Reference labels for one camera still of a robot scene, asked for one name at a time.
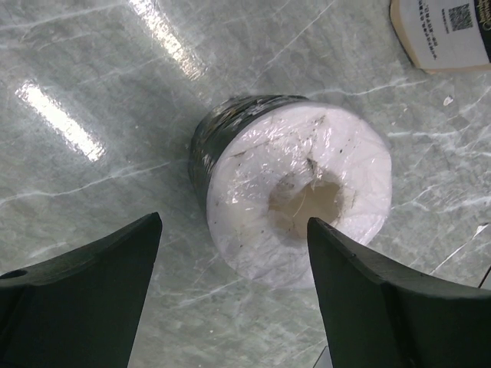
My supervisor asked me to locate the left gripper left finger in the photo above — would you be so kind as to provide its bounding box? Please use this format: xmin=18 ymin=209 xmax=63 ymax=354
xmin=1 ymin=212 xmax=162 ymax=367

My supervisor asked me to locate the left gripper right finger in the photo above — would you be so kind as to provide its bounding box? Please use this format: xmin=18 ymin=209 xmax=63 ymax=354
xmin=308 ymin=218 xmax=490 ymax=367

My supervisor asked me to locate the brown paper roll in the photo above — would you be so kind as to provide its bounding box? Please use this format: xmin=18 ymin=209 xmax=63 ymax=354
xmin=390 ymin=0 xmax=490 ymax=74

